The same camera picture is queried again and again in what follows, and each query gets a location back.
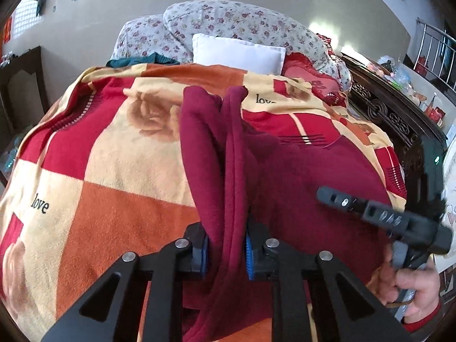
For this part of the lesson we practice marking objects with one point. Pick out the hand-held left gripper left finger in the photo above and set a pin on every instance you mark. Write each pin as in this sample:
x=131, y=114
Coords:
x=203, y=256

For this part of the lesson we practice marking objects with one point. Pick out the person's right forearm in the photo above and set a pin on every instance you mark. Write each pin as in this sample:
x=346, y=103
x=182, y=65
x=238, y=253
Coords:
x=425, y=322

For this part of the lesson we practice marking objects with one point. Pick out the maroon fleece garment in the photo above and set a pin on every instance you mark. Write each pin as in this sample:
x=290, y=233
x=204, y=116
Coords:
x=302, y=171

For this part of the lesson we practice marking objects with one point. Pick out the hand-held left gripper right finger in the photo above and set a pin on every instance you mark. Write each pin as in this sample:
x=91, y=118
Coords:
x=249, y=260

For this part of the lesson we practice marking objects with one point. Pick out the floral quilt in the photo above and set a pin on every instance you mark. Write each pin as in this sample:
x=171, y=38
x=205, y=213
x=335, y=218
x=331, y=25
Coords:
x=231, y=19

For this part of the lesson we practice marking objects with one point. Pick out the teal cloth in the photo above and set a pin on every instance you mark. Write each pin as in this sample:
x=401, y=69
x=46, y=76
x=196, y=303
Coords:
x=142, y=60

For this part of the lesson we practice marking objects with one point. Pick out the carved dark wooden headboard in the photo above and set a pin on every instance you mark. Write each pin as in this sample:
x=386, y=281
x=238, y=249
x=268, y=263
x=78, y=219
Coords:
x=384, y=110

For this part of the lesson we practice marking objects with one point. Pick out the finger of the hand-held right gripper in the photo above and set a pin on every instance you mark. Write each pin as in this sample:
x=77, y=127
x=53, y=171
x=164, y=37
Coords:
x=384, y=215

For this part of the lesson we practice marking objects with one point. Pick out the red orange rose printed blanket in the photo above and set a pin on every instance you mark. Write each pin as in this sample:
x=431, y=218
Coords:
x=124, y=171

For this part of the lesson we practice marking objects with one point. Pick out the red frilled pillow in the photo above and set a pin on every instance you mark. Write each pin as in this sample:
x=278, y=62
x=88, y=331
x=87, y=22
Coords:
x=310, y=76

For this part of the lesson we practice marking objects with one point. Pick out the white pillow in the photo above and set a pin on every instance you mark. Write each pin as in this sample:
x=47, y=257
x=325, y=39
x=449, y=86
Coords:
x=238, y=53

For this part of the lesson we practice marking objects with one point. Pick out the metal stair railing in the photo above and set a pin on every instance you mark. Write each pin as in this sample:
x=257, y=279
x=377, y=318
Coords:
x=433, y=53

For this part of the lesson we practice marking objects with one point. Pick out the red wall decoration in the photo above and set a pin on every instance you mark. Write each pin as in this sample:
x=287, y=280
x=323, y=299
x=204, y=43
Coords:
x=7, y=30

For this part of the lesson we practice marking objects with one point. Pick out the dark wooden chair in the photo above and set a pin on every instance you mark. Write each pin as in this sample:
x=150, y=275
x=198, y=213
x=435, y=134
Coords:
x=21, y=96

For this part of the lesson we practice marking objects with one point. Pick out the person's right hand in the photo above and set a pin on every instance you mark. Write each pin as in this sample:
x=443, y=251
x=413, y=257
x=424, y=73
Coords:
x=424, y=288

